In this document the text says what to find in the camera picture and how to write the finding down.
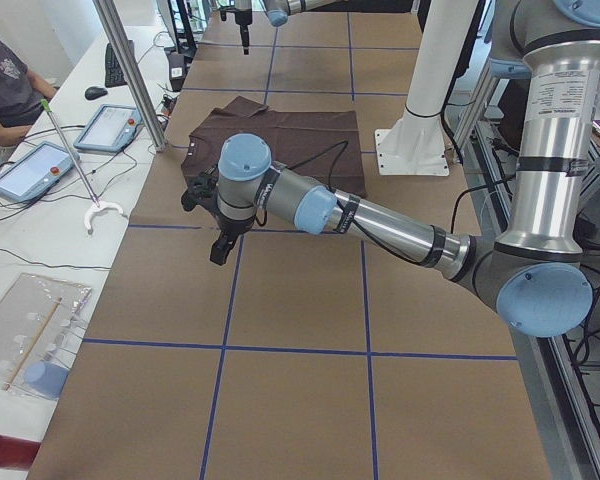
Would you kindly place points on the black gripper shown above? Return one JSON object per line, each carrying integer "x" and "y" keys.
{"x": 241, "y": 17}
{"x": 231, "y": 229}

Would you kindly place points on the brown t-shirt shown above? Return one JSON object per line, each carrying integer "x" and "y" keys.
{"x": 292, "y": 137}

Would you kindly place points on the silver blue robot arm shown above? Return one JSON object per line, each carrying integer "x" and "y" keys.
{"x": 277, "y": 12}
{"x": 249, "y": 178}

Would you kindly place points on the black box with label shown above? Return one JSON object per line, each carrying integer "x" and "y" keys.
{"x": 177, "y": 70}

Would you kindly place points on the reacher stick white hook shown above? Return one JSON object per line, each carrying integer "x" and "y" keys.
{"x": 98, "y": 206}

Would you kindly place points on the black keyboard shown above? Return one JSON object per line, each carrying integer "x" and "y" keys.
{"x": 114, "y": 74}

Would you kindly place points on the teach pendant far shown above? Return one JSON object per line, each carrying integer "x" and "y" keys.
{"x": 112, "y": 128}

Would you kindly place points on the teach pendant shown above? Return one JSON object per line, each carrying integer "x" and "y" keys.
{"x": 112, "y": 128}
{"x": 35, "y": 173}

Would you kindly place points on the black computer mouse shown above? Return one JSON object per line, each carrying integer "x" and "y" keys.
{"x": 95, "y": 92}

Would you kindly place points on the blue tape line crosswise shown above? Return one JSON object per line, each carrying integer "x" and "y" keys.
{"x": 307, "y": 351}

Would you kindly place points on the blue tape line lengthwise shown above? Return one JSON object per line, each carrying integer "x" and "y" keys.
{"x": 230, "y": 308}

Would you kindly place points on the teach pendant near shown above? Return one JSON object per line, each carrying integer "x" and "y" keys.
{"x": 35, "y": 173}

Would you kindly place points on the clear plastic bag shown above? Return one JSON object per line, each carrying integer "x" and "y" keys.
{"x": 22, "y": 308}

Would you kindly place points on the blue cup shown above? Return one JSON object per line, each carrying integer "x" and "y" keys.
{"x": 46, "y": 378}

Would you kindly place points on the wooden stick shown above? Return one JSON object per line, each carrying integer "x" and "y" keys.
{"x": 34, "y": 339}

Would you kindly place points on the person in grey shirt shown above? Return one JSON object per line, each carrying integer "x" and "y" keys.
{"x": 21, "y": 93}

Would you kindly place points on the red object at corner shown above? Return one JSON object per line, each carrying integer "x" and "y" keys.
{"x": 17, "y": 453}

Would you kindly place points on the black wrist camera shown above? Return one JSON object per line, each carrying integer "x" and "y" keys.
{"x": 201, "y": 191}

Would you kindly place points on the aluminium frame post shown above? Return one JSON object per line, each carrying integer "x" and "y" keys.
{"x": 116, "y": 34}

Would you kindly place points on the aluminium truss frame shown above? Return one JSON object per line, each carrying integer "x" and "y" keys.
{"x": 530, "y": 276}

